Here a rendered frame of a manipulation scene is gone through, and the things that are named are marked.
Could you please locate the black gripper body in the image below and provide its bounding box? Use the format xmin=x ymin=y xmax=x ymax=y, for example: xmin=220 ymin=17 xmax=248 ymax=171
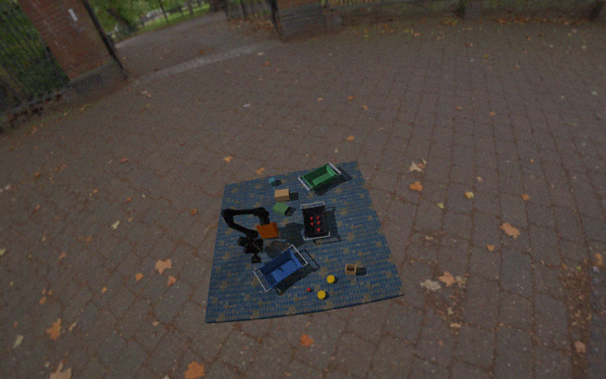
xmin=251 ymin=238 xmax=264 ymax=264

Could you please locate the green block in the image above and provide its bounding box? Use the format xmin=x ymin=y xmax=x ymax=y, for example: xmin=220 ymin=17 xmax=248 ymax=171
xmin=272 ymin=202 xmax=290 ymax=216

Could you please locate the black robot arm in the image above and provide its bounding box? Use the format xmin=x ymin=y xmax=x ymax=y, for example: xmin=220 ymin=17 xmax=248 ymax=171
xmin=221 ymin=207 xmax=270 ymax=254

